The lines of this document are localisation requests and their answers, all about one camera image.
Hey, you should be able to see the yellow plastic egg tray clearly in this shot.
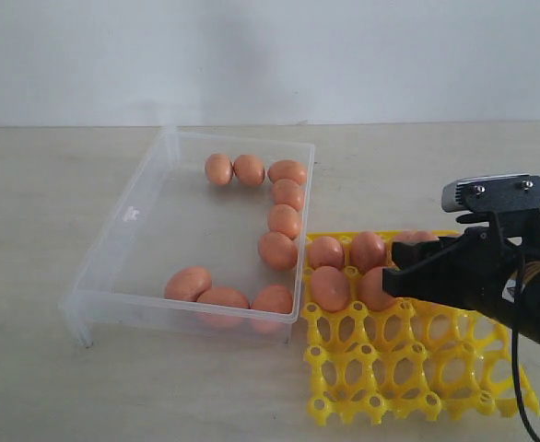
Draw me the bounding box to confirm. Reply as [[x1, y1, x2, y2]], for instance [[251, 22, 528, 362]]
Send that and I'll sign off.
[[299, 228, 540, 425]]

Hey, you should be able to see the brown egg second row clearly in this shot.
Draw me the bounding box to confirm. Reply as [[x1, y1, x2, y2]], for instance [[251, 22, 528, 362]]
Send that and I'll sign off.
[[205, 153, 233, 187]]

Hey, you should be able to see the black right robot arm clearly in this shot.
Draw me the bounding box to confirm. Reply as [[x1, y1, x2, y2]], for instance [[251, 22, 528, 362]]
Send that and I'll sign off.
[[382, 227, 540, 344]]

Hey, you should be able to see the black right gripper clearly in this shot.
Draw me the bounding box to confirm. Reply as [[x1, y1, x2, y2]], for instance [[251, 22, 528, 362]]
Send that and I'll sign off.
[[382, 227, 540, 318]]

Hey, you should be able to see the clear plastic bin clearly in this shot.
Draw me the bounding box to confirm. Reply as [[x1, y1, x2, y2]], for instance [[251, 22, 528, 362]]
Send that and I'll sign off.
[[59, 126, 315, 346]]

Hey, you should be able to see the brown egg front right corner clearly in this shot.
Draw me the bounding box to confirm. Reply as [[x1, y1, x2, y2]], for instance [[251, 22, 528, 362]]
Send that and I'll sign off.
[[251, 285, 293, 334]]

